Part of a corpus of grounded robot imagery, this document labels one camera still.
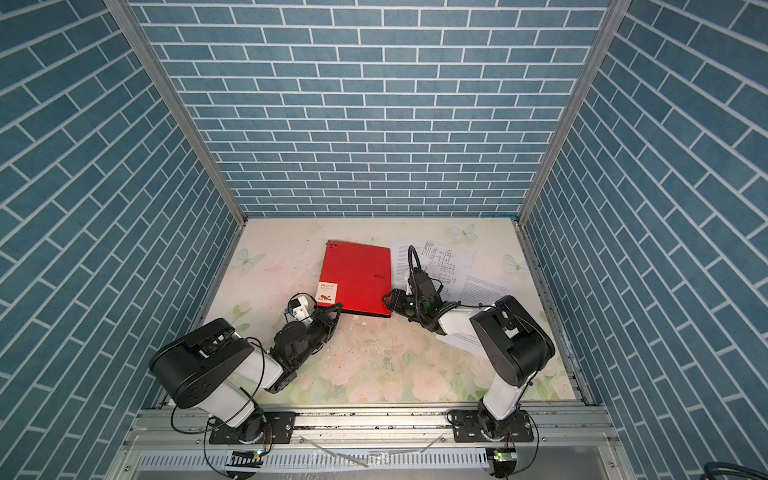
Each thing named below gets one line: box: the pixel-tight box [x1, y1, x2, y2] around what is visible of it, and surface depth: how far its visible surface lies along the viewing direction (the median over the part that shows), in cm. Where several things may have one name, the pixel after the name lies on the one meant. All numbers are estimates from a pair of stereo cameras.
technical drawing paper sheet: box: [419, 241, 474, 301], surface depth 110 cm
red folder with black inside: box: [314, 240, 392, 318], surface depth 102 cm
